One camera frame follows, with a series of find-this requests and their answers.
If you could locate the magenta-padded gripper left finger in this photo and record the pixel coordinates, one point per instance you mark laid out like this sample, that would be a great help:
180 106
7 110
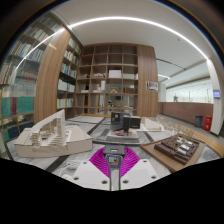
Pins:
90 175

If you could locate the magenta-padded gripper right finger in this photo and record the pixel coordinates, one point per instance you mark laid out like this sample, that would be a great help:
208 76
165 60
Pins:
138 175

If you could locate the dark brown model on wooden board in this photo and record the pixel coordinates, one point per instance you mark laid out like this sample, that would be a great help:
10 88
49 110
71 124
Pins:
176 148

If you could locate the white slatted architectural model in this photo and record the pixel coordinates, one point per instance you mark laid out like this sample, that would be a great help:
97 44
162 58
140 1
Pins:
56 140

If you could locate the small white architectural model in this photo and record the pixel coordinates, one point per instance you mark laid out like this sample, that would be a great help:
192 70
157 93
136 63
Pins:
152 125

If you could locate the black box model on grey base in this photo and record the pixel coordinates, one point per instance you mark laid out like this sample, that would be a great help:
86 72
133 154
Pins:
121 123

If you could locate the dark grey bin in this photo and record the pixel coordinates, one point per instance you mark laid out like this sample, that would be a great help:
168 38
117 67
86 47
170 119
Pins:
198 121

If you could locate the red bin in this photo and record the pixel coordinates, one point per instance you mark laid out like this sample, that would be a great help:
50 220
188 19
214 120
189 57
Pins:
208 123

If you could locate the dark bookshelf with books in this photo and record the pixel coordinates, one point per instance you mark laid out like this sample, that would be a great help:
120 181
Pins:
68 83

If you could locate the wooden grid shelf unit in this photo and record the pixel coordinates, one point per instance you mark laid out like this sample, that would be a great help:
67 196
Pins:
110 80

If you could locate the tall bookshelf with green books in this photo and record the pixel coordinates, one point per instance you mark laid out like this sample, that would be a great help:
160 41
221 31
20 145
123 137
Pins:
20 86

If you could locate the curved ceiling light strip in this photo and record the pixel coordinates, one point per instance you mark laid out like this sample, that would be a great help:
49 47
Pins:
126 18

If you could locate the wall poster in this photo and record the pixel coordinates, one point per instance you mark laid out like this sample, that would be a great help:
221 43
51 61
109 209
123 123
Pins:
152 86

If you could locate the wall screen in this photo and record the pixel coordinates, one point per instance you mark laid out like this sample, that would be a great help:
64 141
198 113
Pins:
217 93

